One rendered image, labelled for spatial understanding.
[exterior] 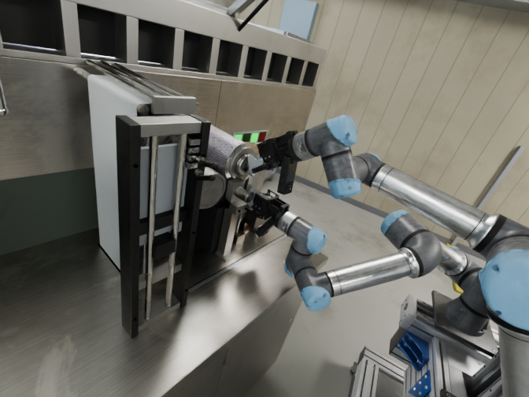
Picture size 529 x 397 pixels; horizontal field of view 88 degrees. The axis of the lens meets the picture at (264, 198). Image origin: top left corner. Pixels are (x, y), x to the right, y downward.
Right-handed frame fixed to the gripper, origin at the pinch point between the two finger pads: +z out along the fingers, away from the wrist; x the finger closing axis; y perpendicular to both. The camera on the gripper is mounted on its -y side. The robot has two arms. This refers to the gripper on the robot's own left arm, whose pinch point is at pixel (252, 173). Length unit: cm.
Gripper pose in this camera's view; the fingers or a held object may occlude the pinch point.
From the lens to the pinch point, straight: 88.7
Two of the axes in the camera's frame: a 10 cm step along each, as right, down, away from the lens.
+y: -2.9, -9.5, -0.5
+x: -6.4, 2.3, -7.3
